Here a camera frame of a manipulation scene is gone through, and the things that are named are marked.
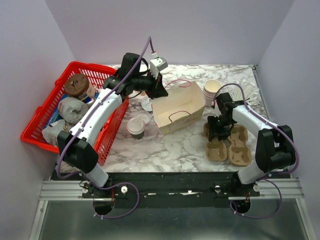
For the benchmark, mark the white plastic cup lid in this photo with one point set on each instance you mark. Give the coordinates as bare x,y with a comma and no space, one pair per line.
135,126

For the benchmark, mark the aluminium frame rail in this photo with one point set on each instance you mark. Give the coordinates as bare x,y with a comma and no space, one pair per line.
63,190

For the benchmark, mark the loose white cup lid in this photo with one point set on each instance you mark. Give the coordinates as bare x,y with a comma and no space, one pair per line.
143,115

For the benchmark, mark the bundle of wrapped straws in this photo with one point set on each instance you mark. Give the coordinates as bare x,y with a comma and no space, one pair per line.
250,91

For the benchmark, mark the stack of paper cups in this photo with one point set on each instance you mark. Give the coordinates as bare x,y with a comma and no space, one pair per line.
210,89

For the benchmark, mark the brown round cork lid jar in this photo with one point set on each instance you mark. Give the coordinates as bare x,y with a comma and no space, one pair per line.
77,85

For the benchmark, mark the white printed plastic bag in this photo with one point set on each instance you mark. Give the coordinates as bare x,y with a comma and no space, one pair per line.
51,132

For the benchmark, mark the cardboard cup carrier tray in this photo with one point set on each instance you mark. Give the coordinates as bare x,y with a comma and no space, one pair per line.
239,154

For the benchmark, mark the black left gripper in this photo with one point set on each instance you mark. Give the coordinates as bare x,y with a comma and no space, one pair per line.
157,90

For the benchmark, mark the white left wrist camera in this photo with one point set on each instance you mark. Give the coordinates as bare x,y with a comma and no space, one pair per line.
157,64

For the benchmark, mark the black paper coffee cup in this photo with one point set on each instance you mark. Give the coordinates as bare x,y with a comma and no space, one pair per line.
138,136

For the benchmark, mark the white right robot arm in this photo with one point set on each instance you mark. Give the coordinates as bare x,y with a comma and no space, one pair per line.
275,148

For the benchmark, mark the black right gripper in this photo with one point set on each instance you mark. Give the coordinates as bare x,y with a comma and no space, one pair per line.
224,133

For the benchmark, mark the stack of white cup lids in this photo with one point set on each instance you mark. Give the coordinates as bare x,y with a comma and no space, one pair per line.
146,104

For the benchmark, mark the grey wrapped bundle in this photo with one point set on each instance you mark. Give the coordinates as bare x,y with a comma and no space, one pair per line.
72,110

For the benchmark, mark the red plastic shopping basket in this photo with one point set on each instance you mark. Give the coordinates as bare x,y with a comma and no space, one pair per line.
96,74

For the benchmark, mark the pink and cream paper bag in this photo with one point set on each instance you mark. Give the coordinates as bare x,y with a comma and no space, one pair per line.
183,106

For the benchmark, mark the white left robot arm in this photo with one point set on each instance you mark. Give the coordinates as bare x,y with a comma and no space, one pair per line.
76,147

